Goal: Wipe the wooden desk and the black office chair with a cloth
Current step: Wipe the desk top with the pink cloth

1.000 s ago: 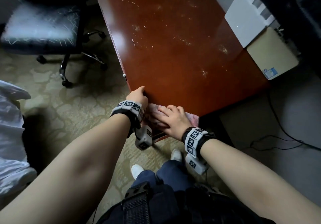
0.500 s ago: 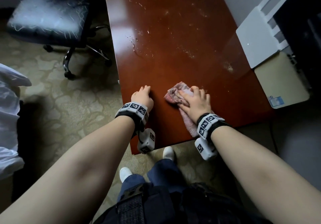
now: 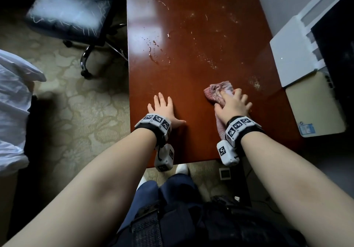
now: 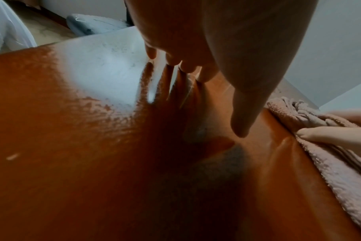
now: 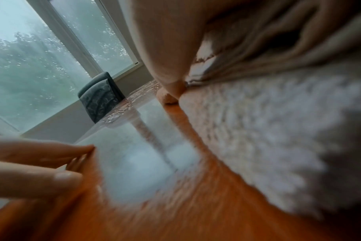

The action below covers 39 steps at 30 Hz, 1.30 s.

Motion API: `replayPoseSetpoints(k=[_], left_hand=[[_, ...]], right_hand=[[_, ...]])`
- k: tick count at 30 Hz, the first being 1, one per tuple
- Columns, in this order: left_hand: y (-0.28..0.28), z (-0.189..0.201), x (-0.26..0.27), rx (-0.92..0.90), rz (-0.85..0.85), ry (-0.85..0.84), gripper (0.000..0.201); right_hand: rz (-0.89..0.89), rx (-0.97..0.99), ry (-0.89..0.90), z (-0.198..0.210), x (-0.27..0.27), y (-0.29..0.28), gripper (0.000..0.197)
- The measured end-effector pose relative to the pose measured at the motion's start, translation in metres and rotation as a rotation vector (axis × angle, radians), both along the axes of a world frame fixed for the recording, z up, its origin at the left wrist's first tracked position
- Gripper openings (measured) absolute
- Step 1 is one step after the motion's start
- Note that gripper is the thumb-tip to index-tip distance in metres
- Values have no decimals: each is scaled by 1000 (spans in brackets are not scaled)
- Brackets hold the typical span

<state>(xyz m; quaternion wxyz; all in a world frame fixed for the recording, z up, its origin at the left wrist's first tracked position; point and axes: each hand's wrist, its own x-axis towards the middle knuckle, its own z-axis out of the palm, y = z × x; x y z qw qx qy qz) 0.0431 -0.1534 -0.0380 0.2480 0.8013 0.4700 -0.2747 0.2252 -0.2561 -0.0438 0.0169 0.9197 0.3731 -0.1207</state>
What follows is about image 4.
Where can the person's right hand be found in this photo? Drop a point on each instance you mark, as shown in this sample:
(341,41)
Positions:
(341,137)

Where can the pink cleaning cloth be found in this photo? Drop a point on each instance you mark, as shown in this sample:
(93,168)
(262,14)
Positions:
(341,176)

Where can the grey round base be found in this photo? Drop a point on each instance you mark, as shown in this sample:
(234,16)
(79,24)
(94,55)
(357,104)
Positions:
(94,23)

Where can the white fabric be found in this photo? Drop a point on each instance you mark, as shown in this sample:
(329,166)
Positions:
(8,28)

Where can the person's left hand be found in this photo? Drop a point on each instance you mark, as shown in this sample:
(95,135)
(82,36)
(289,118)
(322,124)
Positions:
(213,35)

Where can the red wooden table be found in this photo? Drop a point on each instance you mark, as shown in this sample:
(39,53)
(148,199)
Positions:
(79,164)

